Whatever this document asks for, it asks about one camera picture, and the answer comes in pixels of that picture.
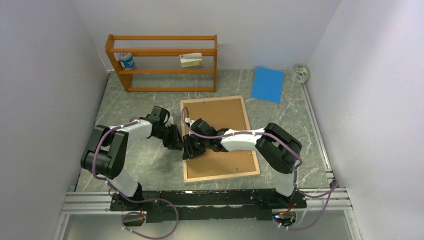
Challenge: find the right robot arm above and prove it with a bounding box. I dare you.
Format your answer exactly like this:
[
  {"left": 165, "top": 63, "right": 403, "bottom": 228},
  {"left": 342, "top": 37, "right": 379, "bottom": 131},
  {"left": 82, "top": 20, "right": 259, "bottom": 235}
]
[{"left": 182, "top": 118, "right": 303, "bottom": 208}]

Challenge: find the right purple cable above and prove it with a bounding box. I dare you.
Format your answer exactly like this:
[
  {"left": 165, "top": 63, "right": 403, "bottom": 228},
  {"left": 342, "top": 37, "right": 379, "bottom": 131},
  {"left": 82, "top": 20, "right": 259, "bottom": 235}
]
[{"left": 180, "top": 106, "right": 340, "bottom": 232}]

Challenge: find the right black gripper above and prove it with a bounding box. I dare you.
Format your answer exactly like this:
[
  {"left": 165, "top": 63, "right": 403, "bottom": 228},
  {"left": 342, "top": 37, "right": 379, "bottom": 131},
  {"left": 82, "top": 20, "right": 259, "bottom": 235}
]
[{"left": 182, "top": 133, "right": 209, "bottom": 161}]

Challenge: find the blue white small jar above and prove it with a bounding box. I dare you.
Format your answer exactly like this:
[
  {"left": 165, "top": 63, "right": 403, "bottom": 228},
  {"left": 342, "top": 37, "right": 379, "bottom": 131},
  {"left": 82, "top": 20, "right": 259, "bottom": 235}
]
[{"left": 117, "top": 52, "right": 135, "bottom": 69}]

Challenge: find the blue foam mat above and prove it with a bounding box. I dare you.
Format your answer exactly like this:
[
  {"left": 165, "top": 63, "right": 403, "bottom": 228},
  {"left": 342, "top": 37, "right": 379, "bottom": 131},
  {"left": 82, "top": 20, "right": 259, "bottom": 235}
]
[{"left": 251, "top": 66, "right": 284, "bottom": 104}]

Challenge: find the orange wooden shelf rack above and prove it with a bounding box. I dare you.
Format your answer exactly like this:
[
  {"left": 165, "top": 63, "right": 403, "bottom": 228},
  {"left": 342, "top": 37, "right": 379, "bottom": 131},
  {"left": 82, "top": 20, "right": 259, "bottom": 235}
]
[{"left": 104, "top": 34, "right": 218, "bottom": 92}]

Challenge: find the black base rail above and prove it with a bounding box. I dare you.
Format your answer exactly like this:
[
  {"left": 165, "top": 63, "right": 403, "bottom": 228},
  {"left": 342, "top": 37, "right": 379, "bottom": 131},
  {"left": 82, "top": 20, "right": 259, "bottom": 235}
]
[{"left": 109, "top": 188, "right": 307, "bottom": 223}]

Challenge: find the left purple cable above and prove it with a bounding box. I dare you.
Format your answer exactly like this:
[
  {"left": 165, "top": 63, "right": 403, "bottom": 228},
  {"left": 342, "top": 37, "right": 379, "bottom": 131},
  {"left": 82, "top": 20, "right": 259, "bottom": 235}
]
[{"left": 91, "top": 116, "right": 180, "bottom": 240}]

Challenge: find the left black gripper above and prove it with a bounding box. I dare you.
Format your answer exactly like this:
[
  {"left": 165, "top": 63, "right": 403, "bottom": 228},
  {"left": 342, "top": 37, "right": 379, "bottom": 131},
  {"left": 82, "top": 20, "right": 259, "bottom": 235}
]
[{"left": 154, "top": 123, "right": 184, "bottom": 151}]

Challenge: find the small white green box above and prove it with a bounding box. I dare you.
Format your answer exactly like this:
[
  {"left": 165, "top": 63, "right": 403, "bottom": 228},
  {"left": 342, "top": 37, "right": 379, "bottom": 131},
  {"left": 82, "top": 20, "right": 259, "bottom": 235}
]
[{"left": 179, "top": 52, "right": 203, "bottom": 68}]

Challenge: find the purple cable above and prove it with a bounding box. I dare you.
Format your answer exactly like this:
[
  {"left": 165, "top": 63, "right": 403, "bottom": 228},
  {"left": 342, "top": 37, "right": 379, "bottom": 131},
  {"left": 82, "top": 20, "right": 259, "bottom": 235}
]
[
  {"left": 180, "top": 106, "right": 340, "bottom": 232},
  {"left": 91, "top": 116, "right": 180, "bottom": 240}
]

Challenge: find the wooden picture frame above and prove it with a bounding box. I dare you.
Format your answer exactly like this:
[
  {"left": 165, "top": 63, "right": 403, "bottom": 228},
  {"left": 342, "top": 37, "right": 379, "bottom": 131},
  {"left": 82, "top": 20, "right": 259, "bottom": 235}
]
[{"left": 179, "top": 95, "right": 262, "bottom": 184}]

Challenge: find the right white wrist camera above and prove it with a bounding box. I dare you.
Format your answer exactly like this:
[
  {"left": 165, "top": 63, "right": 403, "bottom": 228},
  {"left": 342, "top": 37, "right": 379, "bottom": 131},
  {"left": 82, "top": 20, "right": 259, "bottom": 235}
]
[{"left": 184, "top": 117, "right": 195, "bottom": 129}]

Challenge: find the brown cardboard backing board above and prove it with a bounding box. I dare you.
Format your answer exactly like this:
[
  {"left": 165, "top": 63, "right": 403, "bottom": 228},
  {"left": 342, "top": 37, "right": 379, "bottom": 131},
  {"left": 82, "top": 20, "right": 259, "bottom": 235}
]
[{"left": 183, "top": 98, "right": 259, "bottom": 180}]

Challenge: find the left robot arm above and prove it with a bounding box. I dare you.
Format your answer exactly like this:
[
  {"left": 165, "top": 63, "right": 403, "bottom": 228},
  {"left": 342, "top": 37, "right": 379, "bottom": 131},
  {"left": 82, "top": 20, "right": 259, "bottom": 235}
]
[{"left": 80, "top": 105, "right": 184, "bottom": 211}]

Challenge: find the clear tape roll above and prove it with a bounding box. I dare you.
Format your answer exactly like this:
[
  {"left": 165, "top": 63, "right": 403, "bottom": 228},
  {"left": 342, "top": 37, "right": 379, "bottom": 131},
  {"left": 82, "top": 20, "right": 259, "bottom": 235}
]
[{"left": 289, "top": 64, "right": 311, "bottom": 84}]

